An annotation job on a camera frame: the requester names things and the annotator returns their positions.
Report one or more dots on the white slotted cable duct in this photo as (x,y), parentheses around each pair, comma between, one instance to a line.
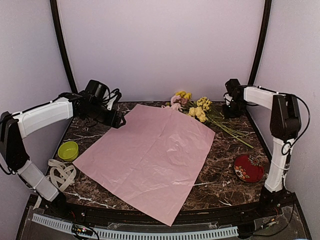
(131,232)

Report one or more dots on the pink rose flower stem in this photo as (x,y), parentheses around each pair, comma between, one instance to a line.
(172,106)

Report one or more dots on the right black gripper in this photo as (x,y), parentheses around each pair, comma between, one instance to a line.
(228,115)

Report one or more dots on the yellow daisy flower bunch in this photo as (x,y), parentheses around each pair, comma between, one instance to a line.
(207,104)

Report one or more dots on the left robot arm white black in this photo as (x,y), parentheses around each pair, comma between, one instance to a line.
(95,102)

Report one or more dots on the pink purple wrapping paper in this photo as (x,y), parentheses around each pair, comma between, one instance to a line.
(152,162)

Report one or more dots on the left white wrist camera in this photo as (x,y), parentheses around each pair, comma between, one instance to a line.
(114,97)

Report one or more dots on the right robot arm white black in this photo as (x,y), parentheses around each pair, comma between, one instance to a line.
(285,123)

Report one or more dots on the yellow fuzzy poppy stem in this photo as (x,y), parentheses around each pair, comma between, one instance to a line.
(183,95)

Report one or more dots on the black front table rail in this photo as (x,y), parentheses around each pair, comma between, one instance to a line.
(94,212)

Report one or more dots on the red floral dish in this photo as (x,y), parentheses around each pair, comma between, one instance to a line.
(248,168)

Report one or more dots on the lime green bowl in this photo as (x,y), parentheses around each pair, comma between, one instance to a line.
(68,151)

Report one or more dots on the right black frame post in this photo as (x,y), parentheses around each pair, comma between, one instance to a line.
(261,42)

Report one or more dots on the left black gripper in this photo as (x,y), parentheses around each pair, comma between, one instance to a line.
(116,124)

